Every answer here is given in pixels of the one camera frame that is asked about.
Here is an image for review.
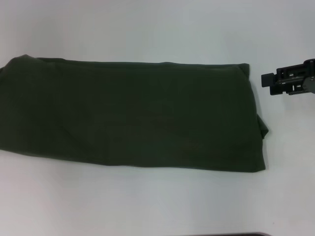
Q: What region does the dark green FREE t-shirt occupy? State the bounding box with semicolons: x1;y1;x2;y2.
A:
0;55;270;174

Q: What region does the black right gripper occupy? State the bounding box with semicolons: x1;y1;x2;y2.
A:
260;58;315;96

